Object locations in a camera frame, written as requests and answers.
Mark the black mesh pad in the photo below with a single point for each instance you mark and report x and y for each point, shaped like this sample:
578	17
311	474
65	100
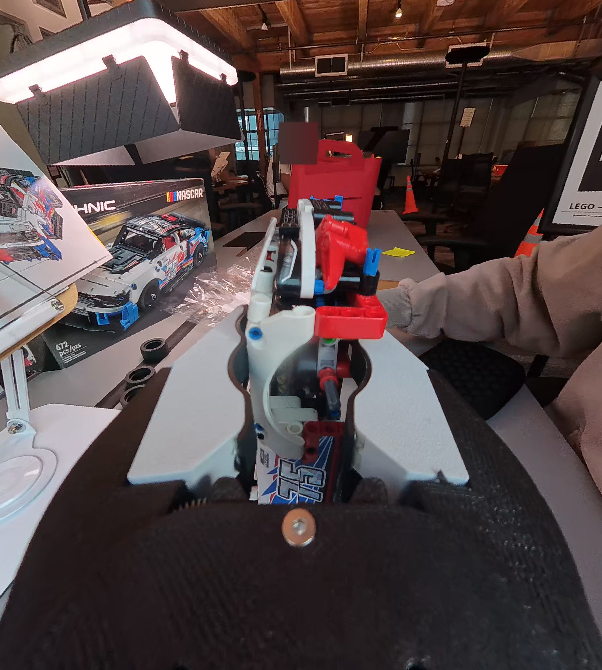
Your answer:
473	371

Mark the black easel board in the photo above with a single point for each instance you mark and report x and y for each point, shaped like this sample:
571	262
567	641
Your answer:
384	144

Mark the studio light panel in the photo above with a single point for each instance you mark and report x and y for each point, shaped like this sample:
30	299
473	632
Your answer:
97	104

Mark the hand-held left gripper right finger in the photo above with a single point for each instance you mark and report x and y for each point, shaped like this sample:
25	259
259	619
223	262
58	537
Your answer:
405	418

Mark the toy brick race car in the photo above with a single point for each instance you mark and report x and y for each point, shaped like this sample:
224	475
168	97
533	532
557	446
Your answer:
280	366

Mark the orange traffic cone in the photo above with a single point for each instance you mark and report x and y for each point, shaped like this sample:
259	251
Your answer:
410	196
530	233

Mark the white ceiling vent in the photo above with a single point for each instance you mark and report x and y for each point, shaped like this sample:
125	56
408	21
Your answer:
331	64

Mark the white book stand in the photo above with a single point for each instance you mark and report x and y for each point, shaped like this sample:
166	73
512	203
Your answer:
71	434

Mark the person's right forearm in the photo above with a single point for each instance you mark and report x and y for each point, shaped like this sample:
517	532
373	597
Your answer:
489	309

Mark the clear plastic bag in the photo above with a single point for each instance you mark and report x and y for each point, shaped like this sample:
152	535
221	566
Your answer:
217	293

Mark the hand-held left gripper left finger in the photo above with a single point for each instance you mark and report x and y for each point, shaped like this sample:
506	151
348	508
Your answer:
191	418

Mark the black toy tire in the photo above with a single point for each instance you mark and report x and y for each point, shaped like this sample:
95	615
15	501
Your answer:
154	349
131	394
140	375

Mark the framed white sign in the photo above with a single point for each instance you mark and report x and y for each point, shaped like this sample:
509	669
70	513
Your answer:
594	141

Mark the black desk pad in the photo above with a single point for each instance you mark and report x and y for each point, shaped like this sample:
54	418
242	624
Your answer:
246	241

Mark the white paper notice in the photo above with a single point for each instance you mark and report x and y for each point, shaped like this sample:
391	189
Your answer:
466	116

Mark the yellow sticky note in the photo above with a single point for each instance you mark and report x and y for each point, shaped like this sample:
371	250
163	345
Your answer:
398	252

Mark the toy car box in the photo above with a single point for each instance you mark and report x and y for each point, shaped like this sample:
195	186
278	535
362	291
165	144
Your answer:
139	251

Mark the black pole light stand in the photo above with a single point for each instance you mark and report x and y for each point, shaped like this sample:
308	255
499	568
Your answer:
467	52

